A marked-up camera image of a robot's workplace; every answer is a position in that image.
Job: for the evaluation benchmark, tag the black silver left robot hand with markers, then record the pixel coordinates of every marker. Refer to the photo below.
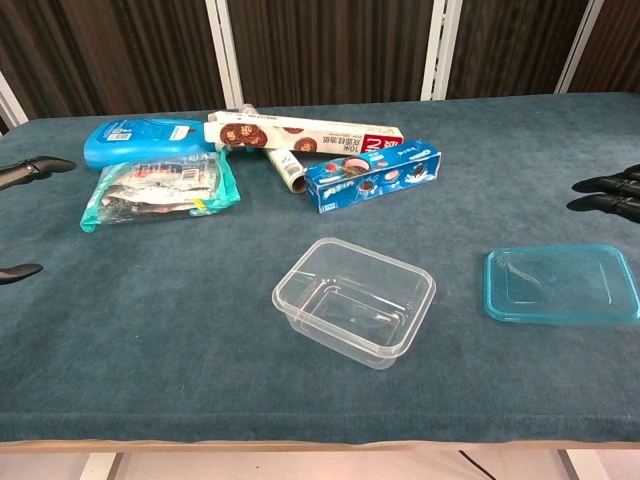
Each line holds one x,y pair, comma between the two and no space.
40,165

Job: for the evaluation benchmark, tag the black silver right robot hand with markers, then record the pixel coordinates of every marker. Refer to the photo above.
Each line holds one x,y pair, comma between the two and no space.
620,197

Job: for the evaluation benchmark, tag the blue Oreo cookie box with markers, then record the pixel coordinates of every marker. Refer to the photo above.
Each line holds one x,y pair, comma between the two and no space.
372,175

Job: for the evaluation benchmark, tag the long white baking paper box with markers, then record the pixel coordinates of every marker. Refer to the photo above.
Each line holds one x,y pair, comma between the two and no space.
320,135

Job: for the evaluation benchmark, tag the blue detergent bottle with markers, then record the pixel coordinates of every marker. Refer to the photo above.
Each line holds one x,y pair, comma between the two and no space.
140,142

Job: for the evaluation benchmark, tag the clear snack bag green edges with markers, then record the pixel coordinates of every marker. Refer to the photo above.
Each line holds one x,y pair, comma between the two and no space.
155,192

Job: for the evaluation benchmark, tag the blue table cloth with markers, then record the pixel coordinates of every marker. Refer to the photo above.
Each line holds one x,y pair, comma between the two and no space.
175,310

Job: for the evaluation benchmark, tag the cling film roll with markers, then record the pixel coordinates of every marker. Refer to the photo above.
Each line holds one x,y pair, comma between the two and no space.
289,167

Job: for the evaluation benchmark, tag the white table leg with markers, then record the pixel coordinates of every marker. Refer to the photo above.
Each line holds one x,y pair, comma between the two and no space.
100,467
580,465

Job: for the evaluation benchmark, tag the white partition post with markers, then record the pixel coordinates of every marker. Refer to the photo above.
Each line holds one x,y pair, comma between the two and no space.
580,45
225,50
11,100
440,50

